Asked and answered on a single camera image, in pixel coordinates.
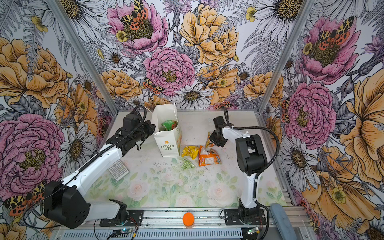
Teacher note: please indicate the grey blue padded object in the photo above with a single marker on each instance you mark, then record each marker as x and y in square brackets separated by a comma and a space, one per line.
[282, 222]

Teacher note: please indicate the yellow snack packet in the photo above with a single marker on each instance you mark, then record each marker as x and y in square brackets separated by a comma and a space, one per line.
[190, 151]

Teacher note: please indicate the green circuit board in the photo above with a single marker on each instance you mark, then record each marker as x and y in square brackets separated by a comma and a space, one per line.
[255, 230]
[124, 231]

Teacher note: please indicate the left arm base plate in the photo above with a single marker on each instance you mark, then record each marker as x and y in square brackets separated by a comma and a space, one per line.
[132, 218]

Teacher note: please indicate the green snack packet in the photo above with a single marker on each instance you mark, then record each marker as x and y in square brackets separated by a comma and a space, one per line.
[168, 125]

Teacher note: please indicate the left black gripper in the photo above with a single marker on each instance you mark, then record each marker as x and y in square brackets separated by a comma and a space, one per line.
[151, 127]

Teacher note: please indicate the white paper bag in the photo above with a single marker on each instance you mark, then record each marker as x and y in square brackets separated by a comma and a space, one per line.
[169, 143]

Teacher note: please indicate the left green circuit board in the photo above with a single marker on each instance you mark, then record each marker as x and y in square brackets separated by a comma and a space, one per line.
[124, 231]

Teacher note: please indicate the small green candy wrapper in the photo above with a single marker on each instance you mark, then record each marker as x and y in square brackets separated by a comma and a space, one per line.
[187, 164]

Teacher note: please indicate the orange round button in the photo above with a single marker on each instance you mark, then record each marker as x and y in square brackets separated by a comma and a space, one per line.
[188, 220]

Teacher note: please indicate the orange white snack packet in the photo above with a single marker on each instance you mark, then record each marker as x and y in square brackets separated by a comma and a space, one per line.
[208, 157]

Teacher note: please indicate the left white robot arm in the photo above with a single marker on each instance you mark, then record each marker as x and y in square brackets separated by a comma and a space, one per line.
[64, 201]

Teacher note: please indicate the right green circuit board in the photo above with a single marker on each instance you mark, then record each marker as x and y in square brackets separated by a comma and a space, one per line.
[255, 230]

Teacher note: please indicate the white calculator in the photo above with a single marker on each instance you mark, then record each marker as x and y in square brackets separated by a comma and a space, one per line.
[118, 170]

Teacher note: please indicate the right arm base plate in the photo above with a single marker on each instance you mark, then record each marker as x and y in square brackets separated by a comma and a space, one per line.
[232, 217]

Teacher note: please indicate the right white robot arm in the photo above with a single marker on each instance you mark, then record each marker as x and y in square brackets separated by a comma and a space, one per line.
[251, 159]

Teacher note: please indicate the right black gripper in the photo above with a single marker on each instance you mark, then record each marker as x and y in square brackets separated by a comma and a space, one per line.
[213, 139]

